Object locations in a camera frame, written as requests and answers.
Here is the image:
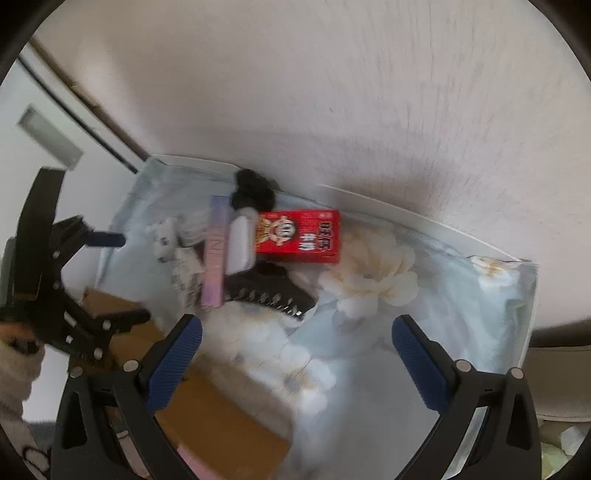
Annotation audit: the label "printed white cloth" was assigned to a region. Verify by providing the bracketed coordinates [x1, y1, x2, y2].
[8, 418, 57, 480]

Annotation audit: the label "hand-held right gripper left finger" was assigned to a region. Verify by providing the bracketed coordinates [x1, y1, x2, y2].
[51, 314, 204, 480]

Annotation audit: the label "black hair scrunchie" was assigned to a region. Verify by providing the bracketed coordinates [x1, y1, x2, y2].
[231, 169, 277, 209]

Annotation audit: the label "long pink purple box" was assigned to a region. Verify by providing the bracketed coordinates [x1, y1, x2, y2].
[199, 195, 232, 309]

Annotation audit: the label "floral light blue tablecloth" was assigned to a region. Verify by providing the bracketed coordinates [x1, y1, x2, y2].
[97, 157, 539, 480]

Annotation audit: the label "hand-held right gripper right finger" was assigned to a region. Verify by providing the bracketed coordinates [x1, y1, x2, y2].
[392, 315, 541, 480]

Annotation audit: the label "beige cushion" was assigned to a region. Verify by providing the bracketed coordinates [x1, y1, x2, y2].
[526, 344, 591, 422]

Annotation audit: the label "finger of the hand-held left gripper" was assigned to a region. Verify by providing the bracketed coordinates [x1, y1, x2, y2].
[48, 215, 126, 265]
[59, 286, 151, 366]

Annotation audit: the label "black toothed hair clip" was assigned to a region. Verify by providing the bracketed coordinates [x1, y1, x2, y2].
[224, 263, 319, 322]

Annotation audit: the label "pale green cloth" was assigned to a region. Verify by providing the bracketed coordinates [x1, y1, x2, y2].
[539, 422, 588, 480]

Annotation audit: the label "red printed carton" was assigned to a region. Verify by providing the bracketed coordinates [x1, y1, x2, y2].
[253, 209, 341, 265]

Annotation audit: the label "white small toy items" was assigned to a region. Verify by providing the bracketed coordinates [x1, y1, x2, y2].
[173, 247, 206, 308]

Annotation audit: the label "grey rectangular panel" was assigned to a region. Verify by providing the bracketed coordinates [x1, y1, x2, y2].
[17, 106, 85, 169]

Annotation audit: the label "white plastic case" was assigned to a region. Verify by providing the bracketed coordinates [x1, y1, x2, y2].
[225, 205, 259, 276]

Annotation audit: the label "small white toy figure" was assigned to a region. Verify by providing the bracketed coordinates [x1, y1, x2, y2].
[147, 219, 179, 262]

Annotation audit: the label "brown cardboard box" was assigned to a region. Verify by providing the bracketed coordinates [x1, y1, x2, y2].
[83, 288, 291, 480]

